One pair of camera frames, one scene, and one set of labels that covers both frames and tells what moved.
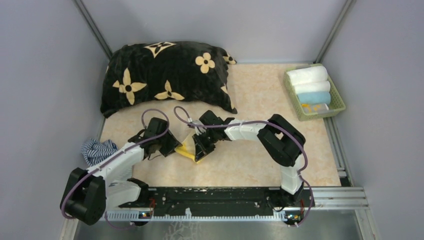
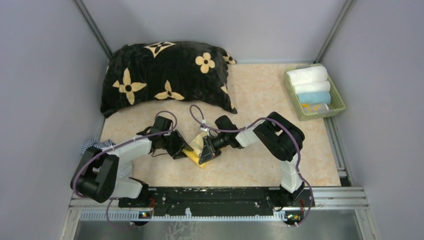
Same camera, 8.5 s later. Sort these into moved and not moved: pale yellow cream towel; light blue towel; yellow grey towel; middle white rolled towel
Moved: pale yellow cream towel
Not moved: light blue towel; yellow grey towel; middle white rolled towel
